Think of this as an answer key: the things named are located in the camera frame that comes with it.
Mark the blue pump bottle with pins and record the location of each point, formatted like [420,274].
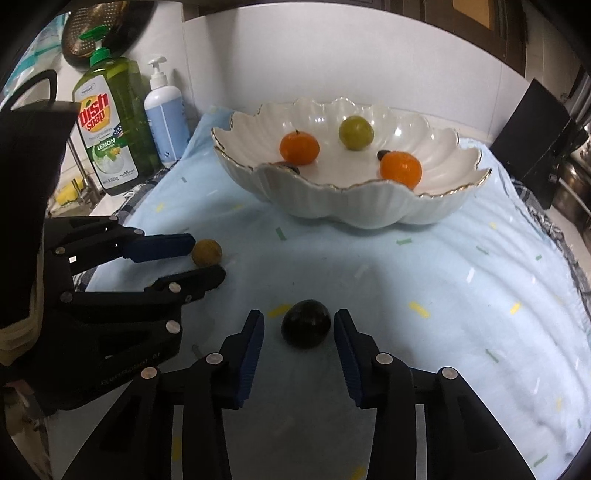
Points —
[166,124]

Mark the small brown longan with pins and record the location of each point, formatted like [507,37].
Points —
[207,252]

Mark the black box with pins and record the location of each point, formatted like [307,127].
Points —
[531,143]

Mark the light blue towel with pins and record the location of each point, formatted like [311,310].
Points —
[438,286]

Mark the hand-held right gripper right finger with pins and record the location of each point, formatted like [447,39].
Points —
[348,360]

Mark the white scalloped bowl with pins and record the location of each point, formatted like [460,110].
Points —
[351,203]

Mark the small tangerine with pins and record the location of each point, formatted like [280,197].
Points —
[299,147]

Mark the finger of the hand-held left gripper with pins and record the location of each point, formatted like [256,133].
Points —
[161,247]
[198,279]

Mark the green dish soap bottle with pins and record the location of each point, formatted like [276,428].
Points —
[111,138]

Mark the yellow sponge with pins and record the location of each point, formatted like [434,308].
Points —
[67,193]

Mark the plastic package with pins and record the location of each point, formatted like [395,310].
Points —
[41,55]

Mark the yellow-green round fruit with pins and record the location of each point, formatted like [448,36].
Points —
[355,133]

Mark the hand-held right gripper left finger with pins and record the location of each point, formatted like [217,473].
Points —
[249,360]

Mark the dark round strainer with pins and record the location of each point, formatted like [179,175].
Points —
[120,23]

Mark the metal pots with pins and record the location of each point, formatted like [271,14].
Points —
[572,189]

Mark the large tangerine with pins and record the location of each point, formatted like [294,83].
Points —
[400,170]

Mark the small dark grape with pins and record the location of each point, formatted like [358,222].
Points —
[382,154]

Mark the curved metal faucet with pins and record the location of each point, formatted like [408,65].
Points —
[85,182]

